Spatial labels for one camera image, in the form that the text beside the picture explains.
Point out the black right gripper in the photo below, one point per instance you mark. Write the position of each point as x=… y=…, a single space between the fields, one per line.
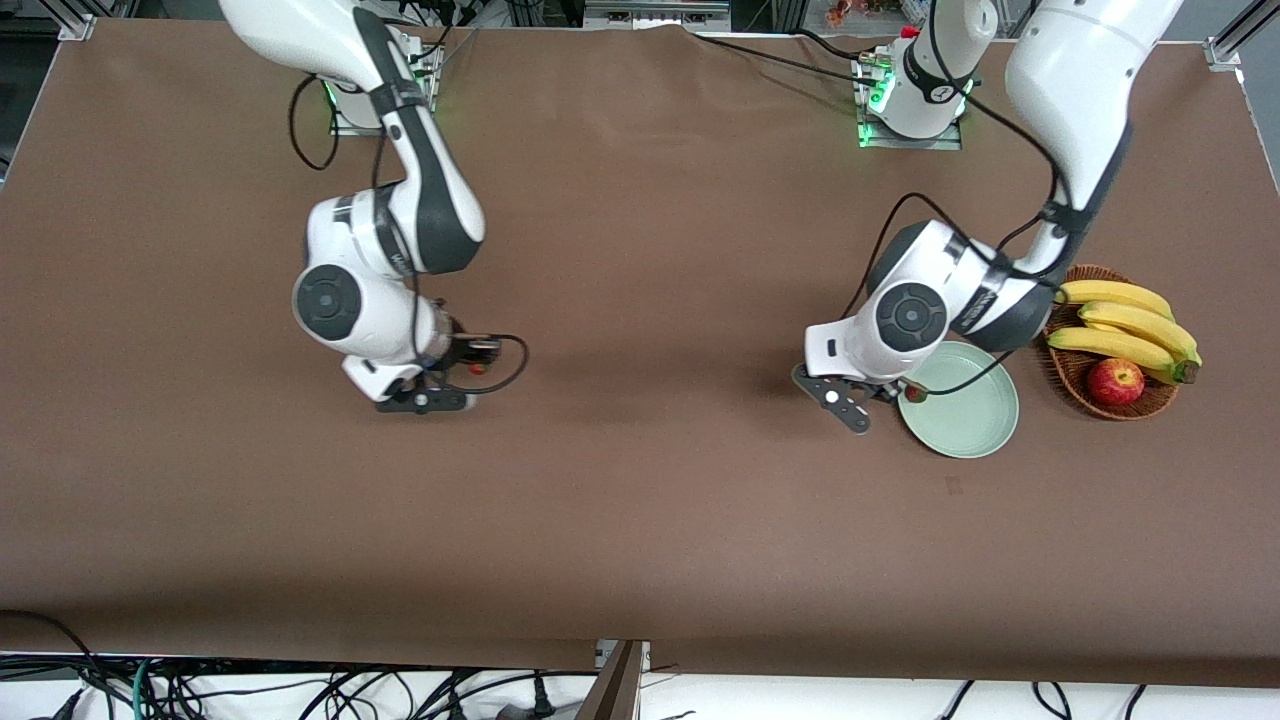
x=461 y=352

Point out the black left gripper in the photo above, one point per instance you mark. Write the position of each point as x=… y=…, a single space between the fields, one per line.
x=888 y=386

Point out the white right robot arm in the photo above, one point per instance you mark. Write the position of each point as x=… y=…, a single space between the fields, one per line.
x=300 y=40

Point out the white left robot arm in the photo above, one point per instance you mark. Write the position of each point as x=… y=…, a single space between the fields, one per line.
x=1070 y=60

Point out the pale green round plate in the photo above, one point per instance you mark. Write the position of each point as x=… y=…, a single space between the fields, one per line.
x=970 y=420

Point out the brown wicker basket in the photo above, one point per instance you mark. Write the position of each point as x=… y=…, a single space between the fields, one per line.
x=1068 y=382

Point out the brown table cover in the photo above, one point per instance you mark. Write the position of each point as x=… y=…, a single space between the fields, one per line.
x=640 y=500

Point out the red apple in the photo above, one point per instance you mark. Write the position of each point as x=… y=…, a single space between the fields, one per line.
x=1115 y=382

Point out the yellow banana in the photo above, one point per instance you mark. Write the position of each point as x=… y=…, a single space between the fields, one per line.
x=1115 y=293
x=1162 y=376
x=1110 y=343
x=1140 y=322

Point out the brown wooden beam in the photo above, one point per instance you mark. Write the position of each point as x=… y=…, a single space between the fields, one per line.
x=615 y=690

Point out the orange background object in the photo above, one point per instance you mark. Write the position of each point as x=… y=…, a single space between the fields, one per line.
x=845 y=12

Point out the grey background box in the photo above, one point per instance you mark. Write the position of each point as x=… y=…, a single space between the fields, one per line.
x=655 y=15

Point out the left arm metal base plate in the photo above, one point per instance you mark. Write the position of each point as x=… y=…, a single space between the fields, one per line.
x=910 y=142

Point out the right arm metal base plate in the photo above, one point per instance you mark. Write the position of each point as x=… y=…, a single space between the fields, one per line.
x=350 y=124

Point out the small metal bracket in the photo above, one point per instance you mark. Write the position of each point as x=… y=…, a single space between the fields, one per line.
x=605 y=650

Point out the aluminium frame profile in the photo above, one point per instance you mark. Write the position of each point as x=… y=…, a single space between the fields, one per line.
x=1225 y=48
x=78 y=28

